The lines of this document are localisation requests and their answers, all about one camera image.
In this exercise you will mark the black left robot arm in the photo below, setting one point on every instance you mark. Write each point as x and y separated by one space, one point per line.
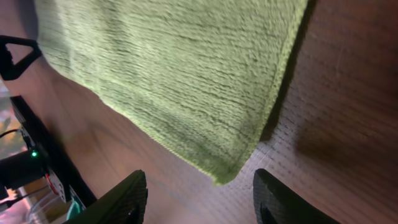
24 167

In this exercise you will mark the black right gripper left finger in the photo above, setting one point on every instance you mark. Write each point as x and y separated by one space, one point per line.
124 204

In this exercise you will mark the light green cloth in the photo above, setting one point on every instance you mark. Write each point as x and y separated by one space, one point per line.
200 77

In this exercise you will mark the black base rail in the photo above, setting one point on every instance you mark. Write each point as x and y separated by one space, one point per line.
59 170

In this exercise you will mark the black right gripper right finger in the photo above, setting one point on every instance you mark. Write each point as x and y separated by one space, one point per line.
275 203

